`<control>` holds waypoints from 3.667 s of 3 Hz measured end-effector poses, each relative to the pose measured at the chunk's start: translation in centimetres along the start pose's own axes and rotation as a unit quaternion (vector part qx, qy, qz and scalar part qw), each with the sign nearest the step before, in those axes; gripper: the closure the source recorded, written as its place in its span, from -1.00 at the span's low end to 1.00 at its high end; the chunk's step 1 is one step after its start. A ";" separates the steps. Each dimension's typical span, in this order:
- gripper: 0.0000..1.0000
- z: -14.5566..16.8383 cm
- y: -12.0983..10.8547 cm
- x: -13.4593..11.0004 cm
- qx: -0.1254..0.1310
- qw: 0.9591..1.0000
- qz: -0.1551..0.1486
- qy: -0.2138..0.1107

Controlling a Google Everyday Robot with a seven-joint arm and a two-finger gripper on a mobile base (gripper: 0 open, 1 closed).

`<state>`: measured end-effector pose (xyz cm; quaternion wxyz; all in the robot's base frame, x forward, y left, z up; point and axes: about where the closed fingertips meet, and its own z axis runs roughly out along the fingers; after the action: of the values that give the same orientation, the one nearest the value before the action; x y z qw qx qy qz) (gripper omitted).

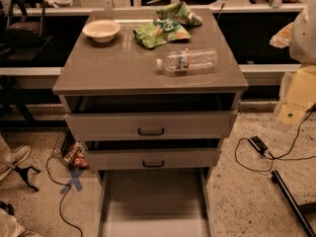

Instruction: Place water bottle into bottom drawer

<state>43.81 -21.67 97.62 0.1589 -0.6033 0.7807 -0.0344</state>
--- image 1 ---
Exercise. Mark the snack packet on floor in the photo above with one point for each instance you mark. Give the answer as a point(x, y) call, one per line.
point(75, 158)

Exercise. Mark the drawer with black handle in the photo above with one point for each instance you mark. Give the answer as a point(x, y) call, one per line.
point(151, 159)
point(145, 126)

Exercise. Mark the top drawer with black handle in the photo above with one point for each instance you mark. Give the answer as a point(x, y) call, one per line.
point(145, 126)

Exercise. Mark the grey drawer cabinet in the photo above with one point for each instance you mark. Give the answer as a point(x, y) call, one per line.
point(122, 77)

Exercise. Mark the blue tape cross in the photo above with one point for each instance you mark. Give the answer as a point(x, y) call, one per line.
point(73, 182)

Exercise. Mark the white bowl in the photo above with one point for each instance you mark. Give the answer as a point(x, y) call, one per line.
point(101, 31)

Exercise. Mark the open bottom drawer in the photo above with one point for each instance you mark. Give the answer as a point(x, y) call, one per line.
point(154, 203)

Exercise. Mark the middle drawer with black handle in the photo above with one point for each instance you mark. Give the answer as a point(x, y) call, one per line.
point(151, 159)

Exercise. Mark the green chip bag rear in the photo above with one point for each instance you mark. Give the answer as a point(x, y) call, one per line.
point(181, 13)

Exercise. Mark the green chip bag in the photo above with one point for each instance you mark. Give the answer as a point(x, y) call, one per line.
point(181, 13)
point(160, 32)

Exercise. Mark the green chip bag front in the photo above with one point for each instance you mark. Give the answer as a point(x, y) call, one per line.
point(160, 32)

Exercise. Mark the black stand foot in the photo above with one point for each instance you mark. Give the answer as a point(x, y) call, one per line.
point(23, 172)

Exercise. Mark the black chair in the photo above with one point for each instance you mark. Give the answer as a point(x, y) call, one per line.
point(24, 39)

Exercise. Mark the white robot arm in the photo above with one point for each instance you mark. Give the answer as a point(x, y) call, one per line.
point(300, 36)

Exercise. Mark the clear plastic water bottle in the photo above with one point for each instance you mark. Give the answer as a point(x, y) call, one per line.
point(186, 60)

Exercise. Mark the black metal bar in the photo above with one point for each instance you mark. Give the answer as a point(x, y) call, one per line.
point(300, 210)

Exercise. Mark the yellow cardboard box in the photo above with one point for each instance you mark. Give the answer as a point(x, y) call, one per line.
point(300, 96)

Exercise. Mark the black power adapter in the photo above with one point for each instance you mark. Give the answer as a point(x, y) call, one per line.
point(258, 144)

